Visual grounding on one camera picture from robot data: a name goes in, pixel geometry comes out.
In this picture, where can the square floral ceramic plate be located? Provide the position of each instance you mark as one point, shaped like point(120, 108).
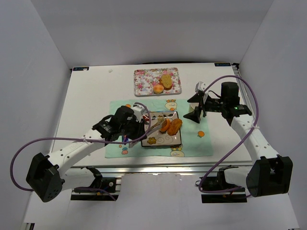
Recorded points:
point(158, 139)

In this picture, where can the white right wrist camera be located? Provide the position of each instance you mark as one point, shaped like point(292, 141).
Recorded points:
point(200, 92)

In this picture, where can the yellow mug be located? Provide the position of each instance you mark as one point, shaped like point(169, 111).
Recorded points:
point(196, 112)

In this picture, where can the floral serving tray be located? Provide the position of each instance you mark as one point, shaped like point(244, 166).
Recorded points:
point(145, 79)

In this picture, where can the blue corner label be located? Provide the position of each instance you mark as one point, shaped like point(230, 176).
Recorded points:
point(80, 69)
point(222, 64)

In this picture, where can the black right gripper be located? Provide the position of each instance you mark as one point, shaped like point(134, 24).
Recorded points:
point(204, 105)

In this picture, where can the orange half bun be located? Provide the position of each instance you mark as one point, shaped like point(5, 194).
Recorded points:
point(165, 125)

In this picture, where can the round golden muffin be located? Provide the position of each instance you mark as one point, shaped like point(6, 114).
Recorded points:
point(158, 89)

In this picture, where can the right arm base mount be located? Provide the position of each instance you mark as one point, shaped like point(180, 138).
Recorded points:
point(220, 191)

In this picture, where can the right blue corner label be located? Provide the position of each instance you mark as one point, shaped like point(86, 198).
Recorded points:
point(222, 64)

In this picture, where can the seeded bread slice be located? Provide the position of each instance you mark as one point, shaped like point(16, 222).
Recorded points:
point(166, 81)

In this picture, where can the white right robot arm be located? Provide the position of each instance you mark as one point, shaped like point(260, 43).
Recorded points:
point(270, 173)

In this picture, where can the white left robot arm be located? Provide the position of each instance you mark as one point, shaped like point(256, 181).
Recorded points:
point(49, 175)

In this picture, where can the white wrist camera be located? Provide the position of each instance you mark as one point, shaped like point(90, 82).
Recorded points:
point(200, 92)
point(139, 111)

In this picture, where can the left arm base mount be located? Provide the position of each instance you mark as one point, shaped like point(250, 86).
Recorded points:
point(100, 189)

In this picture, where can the mint green cartoon placemat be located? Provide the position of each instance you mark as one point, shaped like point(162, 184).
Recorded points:
point(195, 137)

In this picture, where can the left blue corner label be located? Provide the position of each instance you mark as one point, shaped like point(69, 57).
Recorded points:
point(80, 69)

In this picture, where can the brown long bread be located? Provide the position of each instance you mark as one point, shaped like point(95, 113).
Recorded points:
point(174, 127)

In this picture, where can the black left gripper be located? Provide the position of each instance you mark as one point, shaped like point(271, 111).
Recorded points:
point(134, 127)

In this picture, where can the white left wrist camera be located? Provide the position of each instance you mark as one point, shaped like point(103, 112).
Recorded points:
point(139, 111)

